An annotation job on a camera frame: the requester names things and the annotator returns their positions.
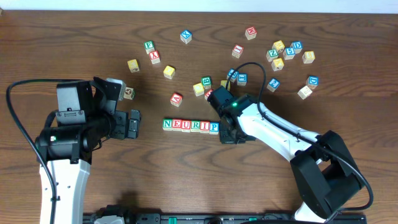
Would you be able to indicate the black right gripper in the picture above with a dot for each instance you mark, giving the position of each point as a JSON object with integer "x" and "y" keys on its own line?
{"x": 230, "y": 132}

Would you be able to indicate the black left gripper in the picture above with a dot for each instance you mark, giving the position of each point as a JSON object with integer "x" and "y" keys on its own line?
{"x": 121, "y": 125}

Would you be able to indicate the blue P wooden block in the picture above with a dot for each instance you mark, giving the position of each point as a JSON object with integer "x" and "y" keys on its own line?
{"x": 214, "y": 128}

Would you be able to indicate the red i wooden block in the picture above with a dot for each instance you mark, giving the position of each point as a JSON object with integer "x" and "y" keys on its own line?
{"x": 204, "y": 126}
{"x": 237, "y": 51}

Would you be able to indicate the green R wooden block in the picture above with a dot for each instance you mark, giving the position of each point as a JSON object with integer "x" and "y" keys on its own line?
{"x": 195, "y": 126}

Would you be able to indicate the red u wooden block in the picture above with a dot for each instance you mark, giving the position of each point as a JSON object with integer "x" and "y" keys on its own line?
{"x": 186, "y": 126}
{"x": 208, "y": 93}

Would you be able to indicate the green N wooden block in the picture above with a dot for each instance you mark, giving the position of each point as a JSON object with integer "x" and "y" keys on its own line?
{"x": 167, "y": 124}

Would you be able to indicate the red E wooden block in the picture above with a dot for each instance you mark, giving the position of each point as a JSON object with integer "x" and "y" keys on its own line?
{"x": 176, "y": 124}

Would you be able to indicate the blue T wooden block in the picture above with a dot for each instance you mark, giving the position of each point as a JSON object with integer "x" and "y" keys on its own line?
{"x": 242, "y": 79}

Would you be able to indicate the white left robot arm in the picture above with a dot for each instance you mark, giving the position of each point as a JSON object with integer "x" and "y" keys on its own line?
{"x": 67, "y": 153}

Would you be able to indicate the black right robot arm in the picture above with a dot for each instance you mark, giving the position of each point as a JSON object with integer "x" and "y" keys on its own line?
{"x": 324, "y": 170}

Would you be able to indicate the soccer ball J wooden block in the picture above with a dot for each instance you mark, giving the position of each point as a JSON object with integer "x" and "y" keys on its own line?
{"x": 129, "y": 93}

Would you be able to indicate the yellow acorn wooden block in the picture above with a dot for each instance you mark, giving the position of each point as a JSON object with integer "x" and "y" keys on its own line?
{"x": 133, "y": 65}

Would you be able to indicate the red A wooden block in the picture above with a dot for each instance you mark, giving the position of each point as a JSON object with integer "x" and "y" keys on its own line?
{"x": 176, "y": 99}

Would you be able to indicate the yellow O wooden block left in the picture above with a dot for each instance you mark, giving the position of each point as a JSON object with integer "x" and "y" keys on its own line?
{"x": 169, "y": 72}

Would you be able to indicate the yellow C wooden block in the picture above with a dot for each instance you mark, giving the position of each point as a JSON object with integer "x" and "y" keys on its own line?
{"x": 198, "y": 89}

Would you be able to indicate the red Y wooden block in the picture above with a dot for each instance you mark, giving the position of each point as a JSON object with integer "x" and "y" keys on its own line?
{"x": 154, "y": 57}

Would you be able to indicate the blue L wooden block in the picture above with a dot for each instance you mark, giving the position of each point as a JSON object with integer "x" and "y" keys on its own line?
{"x": 232, "y": 75}

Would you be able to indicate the green B wooden block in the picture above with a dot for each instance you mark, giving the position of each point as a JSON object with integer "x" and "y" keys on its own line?
{"x": 206, "y": 82}

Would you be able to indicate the green F wooden block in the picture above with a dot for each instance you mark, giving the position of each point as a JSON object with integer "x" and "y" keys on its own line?
{"x": 149, "y": 46}

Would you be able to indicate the blue 2 wooden block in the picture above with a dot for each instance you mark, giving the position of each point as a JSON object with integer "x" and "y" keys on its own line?
{"x": 273, "y": 84}

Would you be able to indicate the yellow brush side wooden block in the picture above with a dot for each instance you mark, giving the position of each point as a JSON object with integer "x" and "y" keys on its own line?
{"x": 277, "y": 64}

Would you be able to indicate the plain top 3 wooden block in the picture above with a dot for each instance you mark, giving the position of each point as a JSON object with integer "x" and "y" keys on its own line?
{"x": 304, "y": 92}

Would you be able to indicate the green Z wooden block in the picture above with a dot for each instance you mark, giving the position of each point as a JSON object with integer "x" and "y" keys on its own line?
{"x": 271, "y": 55}

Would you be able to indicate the blue X wooden block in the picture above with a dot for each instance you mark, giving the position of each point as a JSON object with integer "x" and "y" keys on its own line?
{"x": 186, "y": 36}

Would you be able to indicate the blue D wooden block lower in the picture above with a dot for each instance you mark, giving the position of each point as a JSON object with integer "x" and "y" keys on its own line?
{"x": 312, "y": 82}

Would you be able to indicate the blue d wooden block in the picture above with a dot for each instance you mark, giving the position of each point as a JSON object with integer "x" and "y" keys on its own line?
{"x": 312, "y": 82}
{"x": 297, "y": 46}

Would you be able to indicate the blue 5 wooden block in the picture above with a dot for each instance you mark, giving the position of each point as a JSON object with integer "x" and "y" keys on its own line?
{"x": 288, "y": 53}

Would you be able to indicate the yellow soccer side wooden block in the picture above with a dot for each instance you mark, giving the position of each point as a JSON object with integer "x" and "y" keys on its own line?
{"x": 278, "y": 46}

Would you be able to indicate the red top far wooden block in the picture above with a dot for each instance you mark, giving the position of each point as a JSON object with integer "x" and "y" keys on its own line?
{"x": 250, "y": 33}

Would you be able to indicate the yellow 8 wooden block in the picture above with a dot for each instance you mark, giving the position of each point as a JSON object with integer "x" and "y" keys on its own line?
{"x": 308, "y": 57}

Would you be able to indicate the blue D wooden block upper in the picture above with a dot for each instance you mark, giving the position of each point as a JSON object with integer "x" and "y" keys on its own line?
{"x": 297, "y": 46}

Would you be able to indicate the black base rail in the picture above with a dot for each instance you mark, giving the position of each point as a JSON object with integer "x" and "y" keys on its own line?
{"x": 119, "y": 214}

